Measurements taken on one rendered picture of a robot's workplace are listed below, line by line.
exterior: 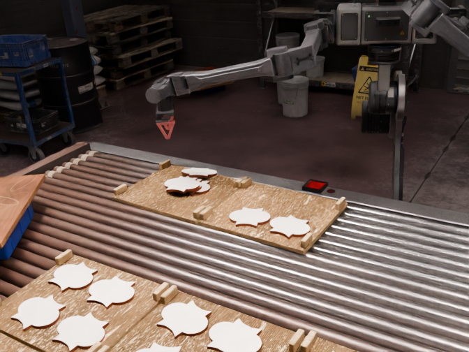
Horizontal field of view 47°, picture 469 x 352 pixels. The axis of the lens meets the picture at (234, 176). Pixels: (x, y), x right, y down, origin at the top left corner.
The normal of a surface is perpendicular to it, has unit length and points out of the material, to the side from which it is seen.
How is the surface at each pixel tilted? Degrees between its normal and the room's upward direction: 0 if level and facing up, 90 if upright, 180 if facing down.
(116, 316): 0
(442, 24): 88
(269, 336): 0
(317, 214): 0
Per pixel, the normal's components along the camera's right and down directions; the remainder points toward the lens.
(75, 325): -0.07, -0.90
